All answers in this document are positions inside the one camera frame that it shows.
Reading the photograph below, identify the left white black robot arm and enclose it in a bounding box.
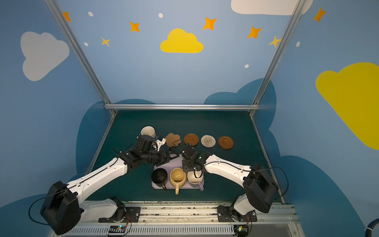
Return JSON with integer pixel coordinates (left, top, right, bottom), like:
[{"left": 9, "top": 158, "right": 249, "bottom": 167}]
[{"left": 40, "top": 150, "right": 171, "bottom": 235}]

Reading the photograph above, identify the dark wooden round coaster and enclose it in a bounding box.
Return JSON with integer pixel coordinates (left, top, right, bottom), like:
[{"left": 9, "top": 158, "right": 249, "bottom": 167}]
[{"left": 184, "top": 133, "right": 199, "bottom": 147}]

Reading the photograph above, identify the right small circuit board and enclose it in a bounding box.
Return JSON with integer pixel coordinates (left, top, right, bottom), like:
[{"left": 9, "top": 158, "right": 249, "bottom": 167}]
[{"left": 233, "top": 225, "right": 249, "bottom": 237}]

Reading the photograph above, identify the left small circuit board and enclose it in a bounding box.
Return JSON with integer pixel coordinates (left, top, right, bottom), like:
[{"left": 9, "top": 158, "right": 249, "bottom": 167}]
[{"left": 107, "top": 225, "right": 126, "bottom": 236}]

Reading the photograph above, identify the lavender mug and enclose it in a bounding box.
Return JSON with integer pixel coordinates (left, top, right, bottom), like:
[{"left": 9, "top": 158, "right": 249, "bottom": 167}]
[{"left": 187, "top": 171, "right": 204, "bottom": 191}]

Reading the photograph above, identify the small circuit board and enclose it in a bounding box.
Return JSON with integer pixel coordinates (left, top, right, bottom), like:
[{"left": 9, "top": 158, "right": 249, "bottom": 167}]
[
  {"left": 233, "top": 225, "right": 249, "bottom": 237},
  {"left": 107, "top": 225, "right": 126, "bottom": 236}
]

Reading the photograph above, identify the black mug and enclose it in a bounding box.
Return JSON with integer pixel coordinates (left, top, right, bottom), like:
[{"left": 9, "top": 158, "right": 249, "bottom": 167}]
[{"left": 151, "top": 168, "right": 168, "bottom": 191}]

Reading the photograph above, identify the brown wooden round coaster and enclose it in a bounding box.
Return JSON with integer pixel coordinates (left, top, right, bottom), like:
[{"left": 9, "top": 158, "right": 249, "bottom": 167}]
[{"left": 218, "top": 136, "right": 234, "bottom": 150}]

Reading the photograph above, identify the flower shaped cork coaster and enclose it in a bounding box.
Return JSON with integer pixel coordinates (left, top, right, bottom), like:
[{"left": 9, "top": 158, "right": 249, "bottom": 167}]
[{"left": 165, "top": 133, "right": 182, "bottom": 148}]

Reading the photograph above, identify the yellow mug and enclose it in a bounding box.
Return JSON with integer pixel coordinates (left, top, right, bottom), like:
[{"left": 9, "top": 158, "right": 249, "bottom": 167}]
[{"left": 169, "top": 168, "right": 187, "bottom": 195}]

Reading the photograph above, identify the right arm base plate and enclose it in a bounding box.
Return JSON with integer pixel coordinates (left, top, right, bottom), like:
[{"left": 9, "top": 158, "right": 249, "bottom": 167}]
[{"left": 217, "top": 205, "right": 257, "bottom": 222}]

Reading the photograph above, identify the aluminium frame rail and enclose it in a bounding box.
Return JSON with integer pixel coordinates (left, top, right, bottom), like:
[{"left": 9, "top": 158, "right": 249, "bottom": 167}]
[{"left": 104, "top": 104, "right": 260, "bottom": 111}]

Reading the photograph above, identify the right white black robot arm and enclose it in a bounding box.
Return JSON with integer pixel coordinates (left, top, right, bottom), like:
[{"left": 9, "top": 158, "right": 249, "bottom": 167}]
[{"left": 180, "top": 144, "right": 279, "bottom": 221}]

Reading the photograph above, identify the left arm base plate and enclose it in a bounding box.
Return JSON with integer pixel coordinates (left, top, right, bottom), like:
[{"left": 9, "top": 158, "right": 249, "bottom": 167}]
[{"left": 98, "top": 207, "right": 141, "bottom": 223}]

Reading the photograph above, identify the white cream mug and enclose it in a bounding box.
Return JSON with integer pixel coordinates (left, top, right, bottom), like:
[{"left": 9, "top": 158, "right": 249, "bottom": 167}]
[{"left": 140, "top": 126, "right": 156, "bottom": 139}]

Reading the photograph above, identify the white woven round coaster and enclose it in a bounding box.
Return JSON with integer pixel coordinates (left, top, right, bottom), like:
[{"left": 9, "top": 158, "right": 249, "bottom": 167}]
[{"left": 200, "top": 135, "right": 216, "bottom": 148}]

